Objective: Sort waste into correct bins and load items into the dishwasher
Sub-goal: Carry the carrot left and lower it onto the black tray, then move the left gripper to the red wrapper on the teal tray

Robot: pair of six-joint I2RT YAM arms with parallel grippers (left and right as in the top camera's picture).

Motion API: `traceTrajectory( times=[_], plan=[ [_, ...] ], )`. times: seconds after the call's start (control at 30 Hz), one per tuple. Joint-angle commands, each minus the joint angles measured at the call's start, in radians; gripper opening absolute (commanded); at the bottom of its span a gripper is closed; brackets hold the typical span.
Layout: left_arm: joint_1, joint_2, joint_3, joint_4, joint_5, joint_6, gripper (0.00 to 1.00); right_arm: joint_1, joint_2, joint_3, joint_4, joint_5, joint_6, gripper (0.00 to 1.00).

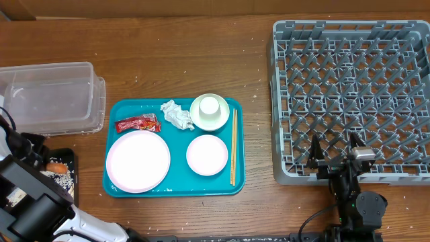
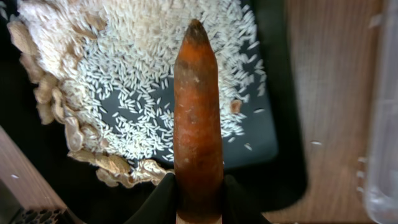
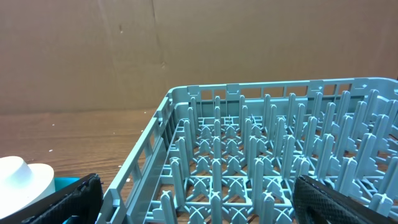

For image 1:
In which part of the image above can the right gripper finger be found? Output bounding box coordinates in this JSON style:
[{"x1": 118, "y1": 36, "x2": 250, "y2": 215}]
[
  {"x1": 308, "y1": 134, "x2": 323, "y2": 162},
  {"x1": 349, "y1": 132, "x2": 366, "y2": 148}
]

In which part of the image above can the orange carrot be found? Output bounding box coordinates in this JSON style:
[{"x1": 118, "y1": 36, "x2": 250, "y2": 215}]
[{"x1": 46, "y1": 163, "x2": 69, "y2": 174}]

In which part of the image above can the white rice pile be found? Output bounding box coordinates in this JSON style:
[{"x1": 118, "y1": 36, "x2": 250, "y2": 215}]
[{"x1": 40, "y1": 157, "x2": 75, "y2": 198}]

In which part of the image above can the large pink round plate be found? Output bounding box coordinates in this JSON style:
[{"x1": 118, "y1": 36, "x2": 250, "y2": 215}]
[{"x1": 105, "y1": 130, "x2": 171, "y2": 194}]

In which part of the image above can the white upside-down bowl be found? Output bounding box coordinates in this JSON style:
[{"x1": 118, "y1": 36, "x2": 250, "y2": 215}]
[{"x1": 189, "y1": 93, "x2": 230, "y2": 131}]

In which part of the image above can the white upside-down cup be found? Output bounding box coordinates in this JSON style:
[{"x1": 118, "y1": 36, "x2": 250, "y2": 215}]
[{"x1": 199, "y1": 96, "x2": 220, "y2": 116}]

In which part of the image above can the red snack wrapper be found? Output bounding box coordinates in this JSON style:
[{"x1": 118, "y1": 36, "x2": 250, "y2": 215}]
[{"x1": 115, "y1": 113, "x2": 161, "y2": 133}]

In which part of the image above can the white paper napkin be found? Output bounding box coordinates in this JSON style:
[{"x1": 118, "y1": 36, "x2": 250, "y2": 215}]
[{"x1": 160, "y1": 99, "x2": 195, "y2": 131}]

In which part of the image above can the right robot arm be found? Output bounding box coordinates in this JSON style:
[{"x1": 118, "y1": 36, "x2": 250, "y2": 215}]
[{"x1": 298, "y1": 132, "x2": 388, "y2": 241}]

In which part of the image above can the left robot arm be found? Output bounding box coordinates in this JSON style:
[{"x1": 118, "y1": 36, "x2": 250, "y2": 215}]
[{"x1": 1, "y1": 114, "x2": 148, "y2": 241}]

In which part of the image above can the black rectangular waste tray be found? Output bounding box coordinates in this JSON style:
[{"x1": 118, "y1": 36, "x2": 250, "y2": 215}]
[{"x1": 44, "y1": 148, "x2": 79, "y2": 206}]

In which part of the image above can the clear plastic waste bin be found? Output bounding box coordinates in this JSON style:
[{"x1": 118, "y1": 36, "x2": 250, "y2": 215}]
[{"x1": 1, "y1": 62, "x2": 106, "y2": 136}]

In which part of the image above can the grey plastic dish rack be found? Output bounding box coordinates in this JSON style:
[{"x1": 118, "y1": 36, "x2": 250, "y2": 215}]
[{"x1": 267, "y1": 20, "x2": 429, "y2": 186}]

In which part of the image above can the right wooden chopstick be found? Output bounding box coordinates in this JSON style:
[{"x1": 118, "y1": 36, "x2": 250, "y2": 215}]
[{"x1": 231, "y1": 109, "x2": 238, "y2": 186}]

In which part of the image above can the wooden chopstick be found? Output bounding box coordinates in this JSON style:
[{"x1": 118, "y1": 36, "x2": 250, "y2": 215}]
[
  {"x1": 231, "y1": 109, "x2": 238, "y2": 186},
  {"x1": 230, "y1": 108, "x2": 236, "y2": 186}
]

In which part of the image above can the left wooden chopstick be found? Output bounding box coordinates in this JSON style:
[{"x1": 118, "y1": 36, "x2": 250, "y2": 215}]
[{"x1": 230, "y1": 108, "x2": 236, "y2": 186}]

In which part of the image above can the small white round plate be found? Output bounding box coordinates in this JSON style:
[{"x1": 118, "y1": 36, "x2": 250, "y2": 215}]
[{"x1": 186, "y1": 134, "x2": 228, "y2": 176}]

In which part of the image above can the teal plastic serving tray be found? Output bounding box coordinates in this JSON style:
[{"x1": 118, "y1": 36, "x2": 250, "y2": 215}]
[{"x1": 103, "y1": 98, "x2": 246, "y2": 198}]

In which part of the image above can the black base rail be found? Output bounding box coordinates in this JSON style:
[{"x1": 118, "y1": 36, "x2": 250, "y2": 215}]
[{"x1": 146, "y1": 233, "x2": 383, "y2": 242}]

